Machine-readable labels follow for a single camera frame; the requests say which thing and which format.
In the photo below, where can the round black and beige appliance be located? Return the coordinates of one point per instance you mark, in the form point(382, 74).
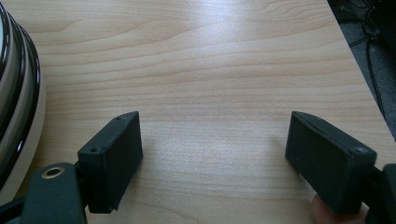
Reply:
point(15, 102)

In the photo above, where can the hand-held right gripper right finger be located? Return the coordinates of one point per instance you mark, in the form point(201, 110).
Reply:
point(327, 161)

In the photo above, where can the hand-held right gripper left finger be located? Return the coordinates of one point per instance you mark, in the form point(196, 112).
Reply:
point(110, 161)

